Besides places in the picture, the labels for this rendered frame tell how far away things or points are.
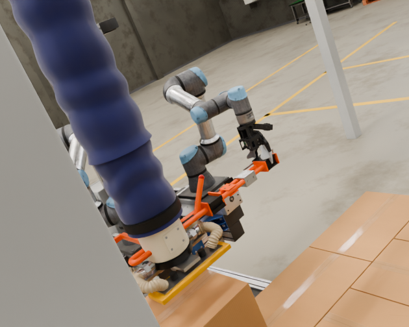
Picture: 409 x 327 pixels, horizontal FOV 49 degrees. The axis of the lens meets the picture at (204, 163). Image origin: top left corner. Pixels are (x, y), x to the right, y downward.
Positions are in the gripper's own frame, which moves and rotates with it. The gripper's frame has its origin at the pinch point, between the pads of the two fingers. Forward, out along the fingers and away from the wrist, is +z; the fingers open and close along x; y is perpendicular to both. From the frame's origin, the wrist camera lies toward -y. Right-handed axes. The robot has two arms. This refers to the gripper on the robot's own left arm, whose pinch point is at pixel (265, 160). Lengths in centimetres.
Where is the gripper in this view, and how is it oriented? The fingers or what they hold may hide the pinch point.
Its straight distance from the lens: 200.5
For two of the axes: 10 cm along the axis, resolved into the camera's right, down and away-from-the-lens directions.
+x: 6.0, 0.5, -8.0
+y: -7.2, 4.8, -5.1
